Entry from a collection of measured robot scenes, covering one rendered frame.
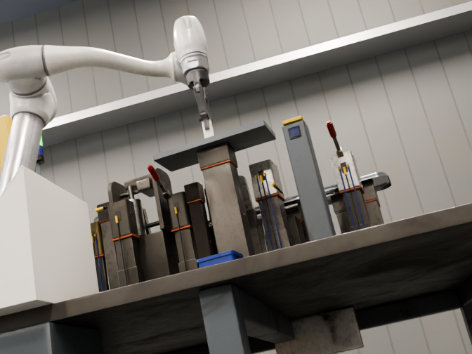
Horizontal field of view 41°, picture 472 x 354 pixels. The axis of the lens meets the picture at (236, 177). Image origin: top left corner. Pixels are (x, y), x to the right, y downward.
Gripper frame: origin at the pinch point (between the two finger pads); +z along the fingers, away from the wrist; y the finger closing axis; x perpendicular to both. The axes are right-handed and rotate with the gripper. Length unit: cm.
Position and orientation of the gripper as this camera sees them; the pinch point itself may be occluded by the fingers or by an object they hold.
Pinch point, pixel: (208, 130)
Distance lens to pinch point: 201.0
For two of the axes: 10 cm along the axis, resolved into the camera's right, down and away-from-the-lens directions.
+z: 2.0, 9.3, -3.2
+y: -1.6, -2.9, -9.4
